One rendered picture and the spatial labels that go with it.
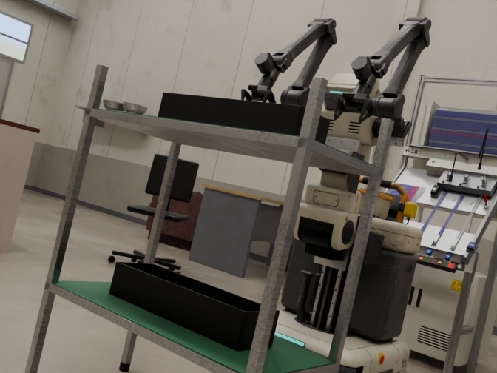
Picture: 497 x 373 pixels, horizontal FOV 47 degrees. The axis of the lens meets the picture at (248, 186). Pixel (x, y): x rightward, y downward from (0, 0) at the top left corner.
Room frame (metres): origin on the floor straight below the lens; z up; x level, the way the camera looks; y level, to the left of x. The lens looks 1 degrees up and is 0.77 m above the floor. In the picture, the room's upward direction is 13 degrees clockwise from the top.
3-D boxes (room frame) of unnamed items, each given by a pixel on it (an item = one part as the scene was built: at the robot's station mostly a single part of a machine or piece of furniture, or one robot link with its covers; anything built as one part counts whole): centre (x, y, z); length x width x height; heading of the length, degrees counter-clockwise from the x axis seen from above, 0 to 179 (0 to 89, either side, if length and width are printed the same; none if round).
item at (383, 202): (2.70, -0.55, 0.87); 0.23 x 0.15 x 0.11; 53
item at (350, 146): (2.37, -0.31, 0.99); 0.28 x 0.16 x 0.22; 53
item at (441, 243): (3.77, -1.30, 0.66); 1.01 x 0.73 x 1.31; 142
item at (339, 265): (2.43, -0.43, 0.68); 0.28 x 0.27 x 0.25; 53
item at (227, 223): (6.33, -0.29, 0.40); 1.51 x 0.79 x 0.81; 142
